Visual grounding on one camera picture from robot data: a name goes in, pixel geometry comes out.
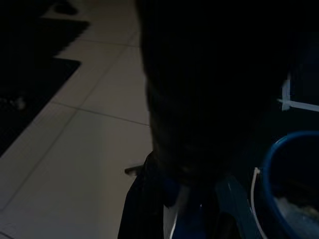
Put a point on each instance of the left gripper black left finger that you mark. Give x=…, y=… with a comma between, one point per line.
x=144, y=211

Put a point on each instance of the white tape strip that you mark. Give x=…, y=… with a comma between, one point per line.
x=286, y=92
x=304, y=105

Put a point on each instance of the blue plastic bucket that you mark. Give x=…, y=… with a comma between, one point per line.
x=271, y=161

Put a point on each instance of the white crumpled paper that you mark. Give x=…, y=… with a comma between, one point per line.
x=299, y=211

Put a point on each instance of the dark taped floor mat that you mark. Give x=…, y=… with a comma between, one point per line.
x=306, y=82

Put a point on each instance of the large black floor mat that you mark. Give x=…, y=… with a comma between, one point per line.
x=274, y=122

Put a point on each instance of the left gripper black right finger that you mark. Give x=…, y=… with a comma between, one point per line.
x=236, y=214

